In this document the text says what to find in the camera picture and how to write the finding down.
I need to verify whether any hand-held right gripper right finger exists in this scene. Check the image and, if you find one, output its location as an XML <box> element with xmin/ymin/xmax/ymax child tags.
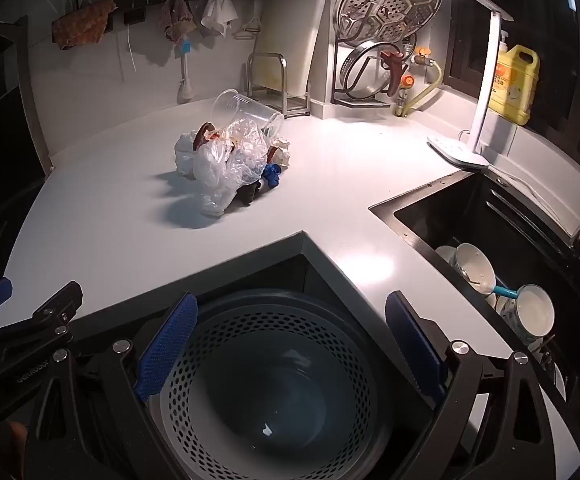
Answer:
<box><xmin>385</xmin><ymin>290</ymin><xmax>571</xmax><ymax>480</ymax></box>

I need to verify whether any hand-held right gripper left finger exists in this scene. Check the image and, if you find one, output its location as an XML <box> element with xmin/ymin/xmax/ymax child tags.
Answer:
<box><xmin>25</xmin><ymin>292</ymin><xmax>199</xmax><ymax>480</ymax></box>

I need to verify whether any grey perforated trash bin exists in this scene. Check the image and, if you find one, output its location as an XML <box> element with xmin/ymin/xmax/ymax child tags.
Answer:
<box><xmin>147</xmin><ymin>287</ymin><xmax>398</xmax><ymax>480</ymax></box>

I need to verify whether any black wrapper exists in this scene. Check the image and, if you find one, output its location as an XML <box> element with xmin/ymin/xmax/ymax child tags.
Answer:
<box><xmin>239</xmin><ymin>182</ymin><xmax>266</xmax><ymax>207</ymax></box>

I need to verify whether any clear plastic bag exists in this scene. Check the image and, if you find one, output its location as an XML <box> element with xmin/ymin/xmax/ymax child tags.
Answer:
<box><xmin>192</xmin><ymin>120</ymin><xmax>271</xmax><ymax>218</ymax></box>

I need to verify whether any white plastic bag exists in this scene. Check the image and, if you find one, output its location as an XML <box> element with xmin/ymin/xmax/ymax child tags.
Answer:
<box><xmin>174</xmin><ymin>130</ymin><xmax>206</xmax><ymax>178</ymax></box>

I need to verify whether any blue plastic piece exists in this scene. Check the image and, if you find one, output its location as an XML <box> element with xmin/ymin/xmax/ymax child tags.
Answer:
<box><xmin>262</xmin><ymin>162</ymin><xmax>284</xmax><ymax>189</ymax></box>

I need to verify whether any orange brown wrapper piece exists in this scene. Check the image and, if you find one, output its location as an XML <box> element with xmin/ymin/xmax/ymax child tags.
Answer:
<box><xmin>193</xmin><ymin>122</ymin><xmax>221</xmax><ymax>153</ymax></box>

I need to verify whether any stained tissue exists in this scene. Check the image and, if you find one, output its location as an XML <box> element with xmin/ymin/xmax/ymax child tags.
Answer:
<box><xmin>269</xmin><ymin>135</ymin><xmax>294</xmax><ymax>168</ymax></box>

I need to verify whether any clear plastic cup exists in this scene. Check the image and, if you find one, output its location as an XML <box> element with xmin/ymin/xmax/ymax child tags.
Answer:
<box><xmin>212</xmin><ymin>89</ymin><xmax>286</xmax><ymax>136</ymax></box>

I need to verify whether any black sink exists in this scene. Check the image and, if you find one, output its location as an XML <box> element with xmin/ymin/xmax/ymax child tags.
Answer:
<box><xmin>370</xmin><ymin>170</ymin><xmax>580</xmax><ymax>411</ymax></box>

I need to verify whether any blue white silicone brush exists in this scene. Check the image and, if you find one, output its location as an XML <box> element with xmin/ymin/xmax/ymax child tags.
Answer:
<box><xmin>177</xmin><ymin>35</ymin><xmax>196</xmax><ymax>106</ymax></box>

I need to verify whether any metal cutting board rack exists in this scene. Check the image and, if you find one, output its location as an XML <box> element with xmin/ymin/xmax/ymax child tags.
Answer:
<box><xmin>246</xmin><ymin>52</ymin><xmax>311</xmax><ymax>118</ymax></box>

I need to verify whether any yellow detergent bottle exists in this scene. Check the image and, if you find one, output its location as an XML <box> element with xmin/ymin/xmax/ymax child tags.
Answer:
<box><xmin>487</xmin><ymin>30</ymin><xmax>541</xmax><ymax>126</ymax></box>

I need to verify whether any brown cloth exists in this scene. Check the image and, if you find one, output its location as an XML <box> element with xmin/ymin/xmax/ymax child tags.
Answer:
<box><xmin>51</xmin><ymin>0</ymin><xmax>118</xmax><ymax>51</ymax></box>

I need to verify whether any gas valve orange knob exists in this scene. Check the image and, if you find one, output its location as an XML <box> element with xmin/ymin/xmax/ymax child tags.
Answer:
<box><xmin>401</xmin><ymin>47</ymin><xmax>433</xmax><ymax>88</ymax></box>

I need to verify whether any pink cloth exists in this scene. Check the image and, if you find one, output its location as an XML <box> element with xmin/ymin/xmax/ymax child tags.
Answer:
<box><xmin>157</xmin><ymin>0</ymin><xmax>198</xmax><ymax>43</ymax></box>

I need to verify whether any white cutting board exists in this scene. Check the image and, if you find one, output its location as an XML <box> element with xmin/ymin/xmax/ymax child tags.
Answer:
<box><xmin>262</xmin><ymin>0</ymin><xmax>331</xmax><ymax>106</ymax></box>

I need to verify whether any white peeler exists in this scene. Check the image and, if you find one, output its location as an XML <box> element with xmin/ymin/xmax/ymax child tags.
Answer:
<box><xmin>234</xmin><ymin>0</ymin><xmax>263</xmax><ymax>40</ymax></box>

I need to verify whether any white cloth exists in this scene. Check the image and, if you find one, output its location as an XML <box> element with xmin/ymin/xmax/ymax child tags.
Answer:
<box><xmin>200</xmin><ymin>0</ymin><xmax>240</xmax><ymax>38</ymax></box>

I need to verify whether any perforated metal steamer plate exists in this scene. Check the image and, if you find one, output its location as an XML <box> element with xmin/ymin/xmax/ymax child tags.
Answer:
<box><xmin>334</xmin><ymin>0</ymin><xmax>443</xmax><ymax>43</ymax></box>

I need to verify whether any white cup blue handle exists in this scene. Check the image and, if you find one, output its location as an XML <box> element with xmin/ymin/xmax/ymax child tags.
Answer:
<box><xmin>490</xmin><ymin>282</ymin><xmax>556</xmax><ymax>340</ymax></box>

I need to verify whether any black wire rack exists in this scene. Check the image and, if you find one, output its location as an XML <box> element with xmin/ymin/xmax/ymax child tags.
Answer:
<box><xmin>330</xmin><ymin>35</ymin><xmax>393</xmax><ymax>109</ymax></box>

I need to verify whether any yellow gas hose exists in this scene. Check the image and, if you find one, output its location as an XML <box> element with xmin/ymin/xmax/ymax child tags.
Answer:
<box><xmin>395</xmin><ymin>62</ymin><xmax>443</xmax><ymax>118</ymax></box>

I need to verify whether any metal strainer lid brown handle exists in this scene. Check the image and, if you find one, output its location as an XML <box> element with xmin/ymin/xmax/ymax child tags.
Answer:
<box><xmin>342</xmin><ymin>40</ymin><xmax>418</xmax><ymax>101</ymax></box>

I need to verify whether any dark window frame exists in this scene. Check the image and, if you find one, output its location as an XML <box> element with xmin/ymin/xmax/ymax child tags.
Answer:
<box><xmin>442</xmin><ymin>0</ymin><xmax>501</xmax><ymax>98</ymax></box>

